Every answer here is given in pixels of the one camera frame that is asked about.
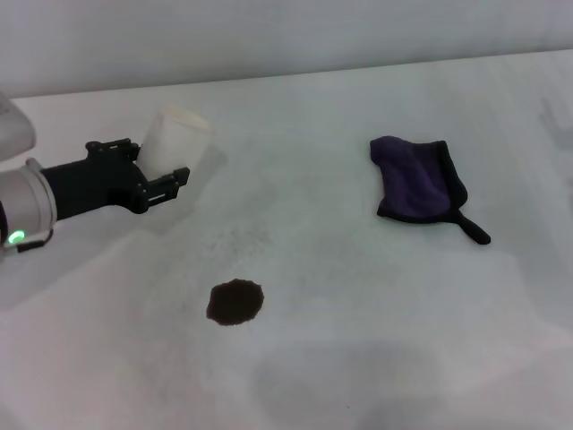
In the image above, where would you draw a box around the white paper cup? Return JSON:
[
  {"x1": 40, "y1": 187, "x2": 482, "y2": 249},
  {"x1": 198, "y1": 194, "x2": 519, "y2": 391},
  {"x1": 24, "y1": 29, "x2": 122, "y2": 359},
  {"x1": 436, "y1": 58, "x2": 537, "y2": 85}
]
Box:
[{"x1": 136, "y1": 104, "x2": 212, "y2": 176}]

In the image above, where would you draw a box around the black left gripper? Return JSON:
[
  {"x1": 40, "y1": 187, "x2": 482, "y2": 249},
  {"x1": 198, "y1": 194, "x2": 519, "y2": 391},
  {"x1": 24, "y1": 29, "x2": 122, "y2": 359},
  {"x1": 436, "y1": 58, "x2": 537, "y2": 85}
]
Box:
[{"x1": 40, "y1": 138, "x2": 192, "y2": 221}]

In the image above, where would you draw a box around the black water stain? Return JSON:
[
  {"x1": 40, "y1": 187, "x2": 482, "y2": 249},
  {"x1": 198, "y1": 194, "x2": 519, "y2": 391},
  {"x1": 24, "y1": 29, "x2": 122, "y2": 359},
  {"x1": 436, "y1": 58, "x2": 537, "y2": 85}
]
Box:
[{"x1": 205, "y1": 278, "x2": 266, "y2": 328}]

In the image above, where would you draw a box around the purple rag with black trim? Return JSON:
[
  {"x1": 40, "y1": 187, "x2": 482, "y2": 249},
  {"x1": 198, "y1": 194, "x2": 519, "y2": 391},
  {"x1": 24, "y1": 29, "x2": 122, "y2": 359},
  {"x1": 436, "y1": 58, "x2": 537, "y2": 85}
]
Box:
[{"x1": 369, "y1": 135, "x2": 492, "y2": 245}]

